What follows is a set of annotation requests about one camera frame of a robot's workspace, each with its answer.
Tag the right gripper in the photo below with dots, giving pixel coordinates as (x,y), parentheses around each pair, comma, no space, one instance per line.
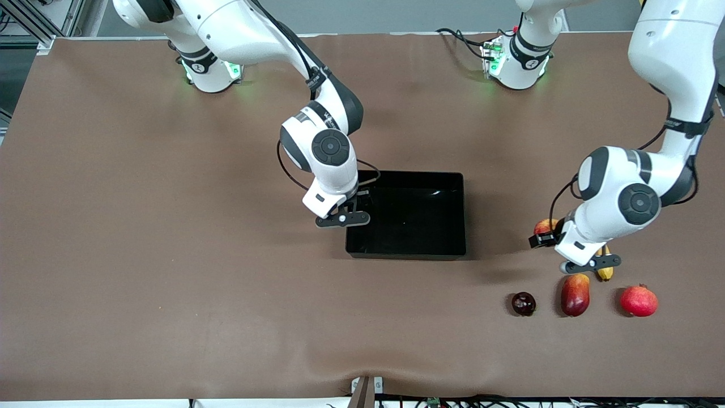
(361,198)

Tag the aluminium frame profile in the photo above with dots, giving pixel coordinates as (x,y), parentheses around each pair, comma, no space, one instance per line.
(34,20)

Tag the black plastic box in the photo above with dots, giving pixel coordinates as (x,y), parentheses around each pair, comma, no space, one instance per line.
(430,238)

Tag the yellow banana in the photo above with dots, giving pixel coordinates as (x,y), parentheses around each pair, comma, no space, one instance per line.
(605,273)

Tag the brown table cover mat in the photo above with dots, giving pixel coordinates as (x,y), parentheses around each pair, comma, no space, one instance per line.
(170,294)

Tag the red yellow apple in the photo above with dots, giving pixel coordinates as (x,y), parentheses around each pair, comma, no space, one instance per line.
(544,225)

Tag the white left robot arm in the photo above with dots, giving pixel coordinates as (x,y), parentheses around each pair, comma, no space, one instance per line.
(640,198)

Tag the red pomegranate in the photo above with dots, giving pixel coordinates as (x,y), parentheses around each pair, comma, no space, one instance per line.
(639,302)

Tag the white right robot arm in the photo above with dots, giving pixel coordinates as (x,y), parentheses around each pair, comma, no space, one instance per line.
(238,28)

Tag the red mango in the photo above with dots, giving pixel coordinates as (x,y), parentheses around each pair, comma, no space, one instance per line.
(575,296)

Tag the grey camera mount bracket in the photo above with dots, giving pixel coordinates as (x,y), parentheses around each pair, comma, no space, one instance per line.
(365,392)

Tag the dark purple plum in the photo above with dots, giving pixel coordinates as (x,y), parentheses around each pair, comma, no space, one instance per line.
(523,304)

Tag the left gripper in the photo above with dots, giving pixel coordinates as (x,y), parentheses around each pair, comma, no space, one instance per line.
(543,239)

